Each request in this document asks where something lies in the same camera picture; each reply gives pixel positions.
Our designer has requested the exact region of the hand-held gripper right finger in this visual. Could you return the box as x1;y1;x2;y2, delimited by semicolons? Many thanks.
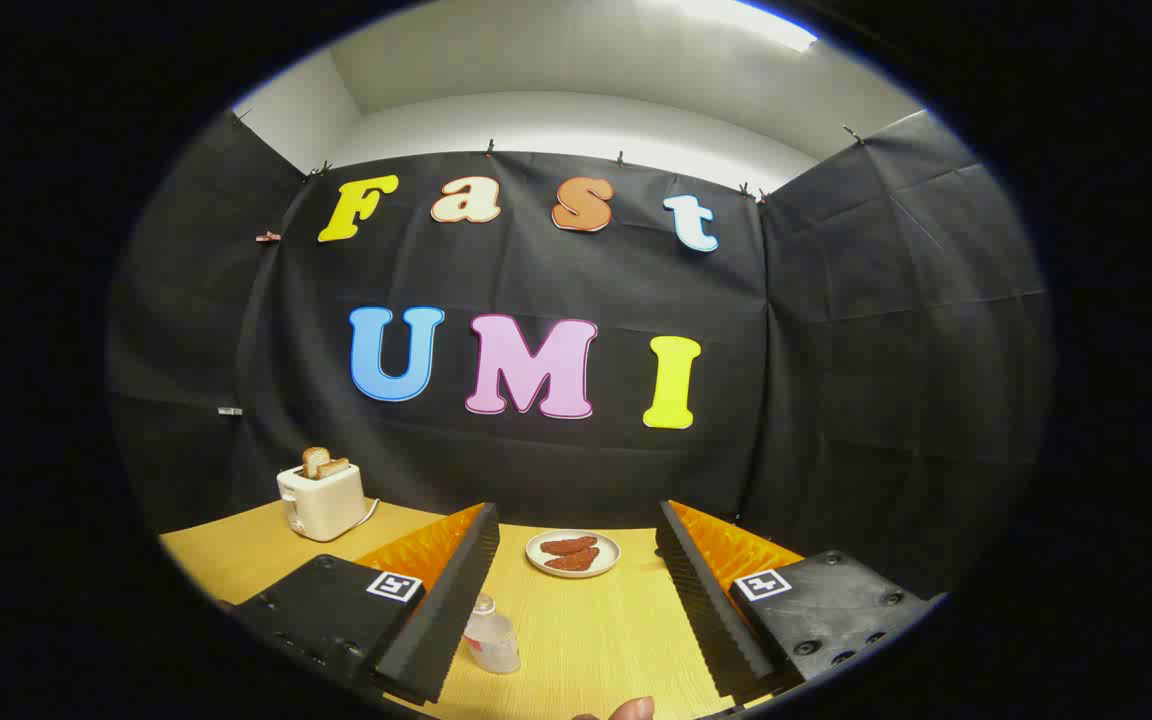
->
655;500;949;701

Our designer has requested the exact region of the white round plate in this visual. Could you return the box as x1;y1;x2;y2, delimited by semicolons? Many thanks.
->
525;529;621;579

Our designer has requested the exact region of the cream toaster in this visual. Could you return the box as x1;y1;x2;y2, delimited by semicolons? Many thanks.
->
276;463;369;543

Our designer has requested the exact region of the black backdrop cloth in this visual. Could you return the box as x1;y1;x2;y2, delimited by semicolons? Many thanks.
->
106;108;1053;601

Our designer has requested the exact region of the wooden table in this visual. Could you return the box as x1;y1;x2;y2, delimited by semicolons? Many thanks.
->
158;497;807;720

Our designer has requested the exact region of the clear juice bottle white label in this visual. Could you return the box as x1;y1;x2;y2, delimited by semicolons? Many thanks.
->
463;592;522;675

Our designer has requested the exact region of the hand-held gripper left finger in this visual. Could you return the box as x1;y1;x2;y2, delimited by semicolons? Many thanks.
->
221;503;501;706

